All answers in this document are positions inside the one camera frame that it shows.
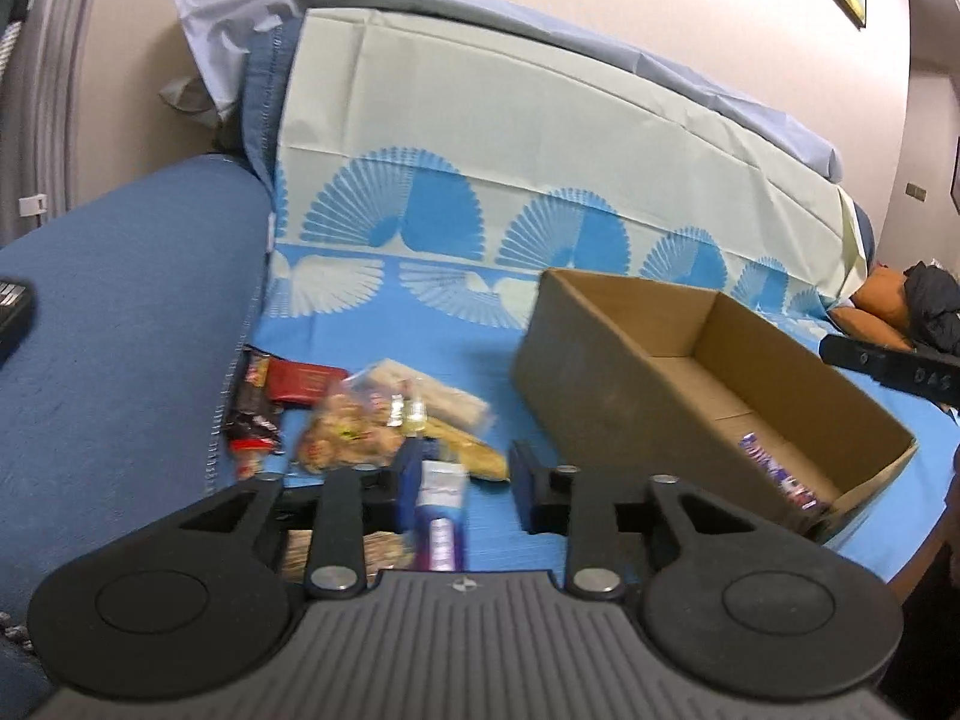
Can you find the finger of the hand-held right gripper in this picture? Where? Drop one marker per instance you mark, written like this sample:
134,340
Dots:
885,367

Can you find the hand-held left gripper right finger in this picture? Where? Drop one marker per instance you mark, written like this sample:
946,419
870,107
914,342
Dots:
525,484

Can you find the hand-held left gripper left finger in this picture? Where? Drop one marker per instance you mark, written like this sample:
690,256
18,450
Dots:
411,480

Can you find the purple white snack packet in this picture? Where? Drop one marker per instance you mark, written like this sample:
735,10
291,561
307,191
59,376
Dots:
442,525

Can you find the brown cardboard box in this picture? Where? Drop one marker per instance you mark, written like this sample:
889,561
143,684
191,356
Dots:
600,360

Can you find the red clear candy packet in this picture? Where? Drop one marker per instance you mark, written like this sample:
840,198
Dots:
255,457

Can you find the yellow snack packet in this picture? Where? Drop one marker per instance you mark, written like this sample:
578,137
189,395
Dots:
480,463

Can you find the orange pillow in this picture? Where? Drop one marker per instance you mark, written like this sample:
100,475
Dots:
881,304

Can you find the beige cracker packet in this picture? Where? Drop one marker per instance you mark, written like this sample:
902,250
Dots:
386,551

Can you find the dark cloth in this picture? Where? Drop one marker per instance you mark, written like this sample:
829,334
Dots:
934,300

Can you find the clear cookie bag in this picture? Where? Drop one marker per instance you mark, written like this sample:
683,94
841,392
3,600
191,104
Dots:
345,427

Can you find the white wafer pack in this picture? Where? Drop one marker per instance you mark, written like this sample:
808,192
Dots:
459,405

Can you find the dark red snack packet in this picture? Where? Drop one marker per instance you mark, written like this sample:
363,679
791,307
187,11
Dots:
304,382

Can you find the purple striped snack packet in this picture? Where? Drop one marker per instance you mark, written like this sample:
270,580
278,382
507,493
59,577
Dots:
780,476

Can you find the black snack packet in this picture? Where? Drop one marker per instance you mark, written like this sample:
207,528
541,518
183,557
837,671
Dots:
251,412

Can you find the blue fan print blanket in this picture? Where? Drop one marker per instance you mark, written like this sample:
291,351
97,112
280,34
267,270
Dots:
525,165

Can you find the blue sofa cushion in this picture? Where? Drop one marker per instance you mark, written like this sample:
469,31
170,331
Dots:
112,352

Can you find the denim blue pillow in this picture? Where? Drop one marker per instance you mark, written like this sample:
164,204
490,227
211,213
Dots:
262,90

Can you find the black remote control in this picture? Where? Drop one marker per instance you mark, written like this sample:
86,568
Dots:
13,315

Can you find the grey cloth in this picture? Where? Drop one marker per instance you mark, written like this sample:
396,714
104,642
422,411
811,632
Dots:
187,101

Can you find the white clip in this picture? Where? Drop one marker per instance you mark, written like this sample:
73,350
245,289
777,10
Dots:
31,205

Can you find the wall switch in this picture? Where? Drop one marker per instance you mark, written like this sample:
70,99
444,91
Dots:
916,191

